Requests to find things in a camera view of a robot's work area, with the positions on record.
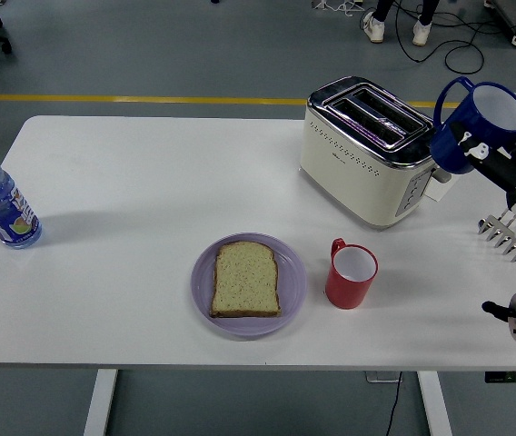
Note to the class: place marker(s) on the blue enamel cup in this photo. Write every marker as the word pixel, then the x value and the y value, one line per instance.
pixel 489 111

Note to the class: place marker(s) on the red enamel cup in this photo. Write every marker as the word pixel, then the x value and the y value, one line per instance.
pixel 346 290

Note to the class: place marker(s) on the slice of toast bread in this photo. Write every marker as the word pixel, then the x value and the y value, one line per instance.
pixel 245 281

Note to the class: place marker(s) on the metal toast rack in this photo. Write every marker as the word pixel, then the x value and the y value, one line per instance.
pixel 499 236

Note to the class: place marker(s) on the white paper sheet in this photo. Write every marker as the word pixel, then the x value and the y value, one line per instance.
pixel 439 191

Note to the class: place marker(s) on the black table control panel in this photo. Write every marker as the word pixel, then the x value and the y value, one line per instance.
pixel 508 377

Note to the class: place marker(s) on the cream and chrome toaster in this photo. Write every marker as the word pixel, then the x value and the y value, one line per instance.
pixel 353 177

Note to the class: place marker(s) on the white table leg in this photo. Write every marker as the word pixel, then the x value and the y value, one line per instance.
pixel 100 404
pixel 435 404

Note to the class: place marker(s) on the person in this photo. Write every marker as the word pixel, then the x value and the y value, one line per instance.
pixel 376 29

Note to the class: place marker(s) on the purple plate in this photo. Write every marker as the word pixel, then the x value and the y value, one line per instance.
pixel 292 281

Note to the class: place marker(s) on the yellow floor tape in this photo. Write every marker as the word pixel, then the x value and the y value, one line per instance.
pixel 149 98

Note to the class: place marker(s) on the plastic bottle with blue cap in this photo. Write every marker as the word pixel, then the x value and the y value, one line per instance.
pixel 3 209

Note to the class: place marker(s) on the grey bracket under table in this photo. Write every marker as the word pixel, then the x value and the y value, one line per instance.
pixel 378 378

